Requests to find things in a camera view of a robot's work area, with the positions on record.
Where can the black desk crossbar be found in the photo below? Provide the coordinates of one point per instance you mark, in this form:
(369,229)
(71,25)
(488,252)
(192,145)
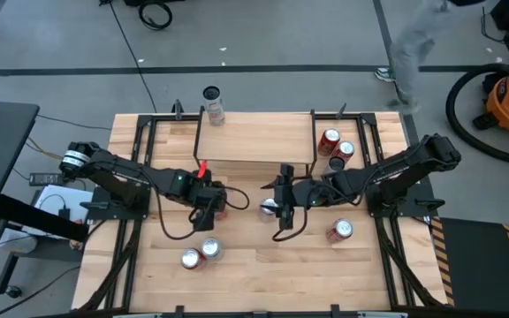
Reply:
(38,216)

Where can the black power adapter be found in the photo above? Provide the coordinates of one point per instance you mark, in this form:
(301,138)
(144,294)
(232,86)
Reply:
(44,179)

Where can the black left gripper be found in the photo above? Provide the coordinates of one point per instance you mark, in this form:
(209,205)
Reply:
(203,212)

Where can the tall slim white can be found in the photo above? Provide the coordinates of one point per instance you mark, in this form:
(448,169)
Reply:
(334,165)
(214,110)

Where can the person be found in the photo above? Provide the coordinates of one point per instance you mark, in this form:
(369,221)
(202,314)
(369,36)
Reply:
(418,35)

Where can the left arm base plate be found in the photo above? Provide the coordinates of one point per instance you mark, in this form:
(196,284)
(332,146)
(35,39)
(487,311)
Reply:
(117,214)

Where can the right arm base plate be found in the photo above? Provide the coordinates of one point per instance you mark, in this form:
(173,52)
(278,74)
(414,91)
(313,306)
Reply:
(407,207)

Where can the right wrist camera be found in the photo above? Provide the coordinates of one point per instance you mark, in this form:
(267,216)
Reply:
(307,190)

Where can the white paper sheet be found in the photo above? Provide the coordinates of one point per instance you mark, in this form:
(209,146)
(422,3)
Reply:
(51,192)

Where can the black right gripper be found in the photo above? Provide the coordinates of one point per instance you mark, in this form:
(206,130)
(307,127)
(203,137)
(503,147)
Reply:
(286,194)

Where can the small black charger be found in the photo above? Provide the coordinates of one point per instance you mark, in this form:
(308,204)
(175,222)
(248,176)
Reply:
(64,214)

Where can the silver Diet Coke can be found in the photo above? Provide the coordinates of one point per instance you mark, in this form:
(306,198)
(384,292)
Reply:
(268,216)
(211,248)

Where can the white bag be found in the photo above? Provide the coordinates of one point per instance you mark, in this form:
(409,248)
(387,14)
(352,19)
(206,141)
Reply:
(16,243)

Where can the black mat hazard stripes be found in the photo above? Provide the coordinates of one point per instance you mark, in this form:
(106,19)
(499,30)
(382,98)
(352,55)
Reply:
(475,265)

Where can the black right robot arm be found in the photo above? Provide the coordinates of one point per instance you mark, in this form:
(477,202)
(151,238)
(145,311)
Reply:
(391,172)

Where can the black metal table frame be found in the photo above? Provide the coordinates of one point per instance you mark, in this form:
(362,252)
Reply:
(144,120)

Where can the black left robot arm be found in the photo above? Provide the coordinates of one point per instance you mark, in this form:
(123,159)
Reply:
(122,170)

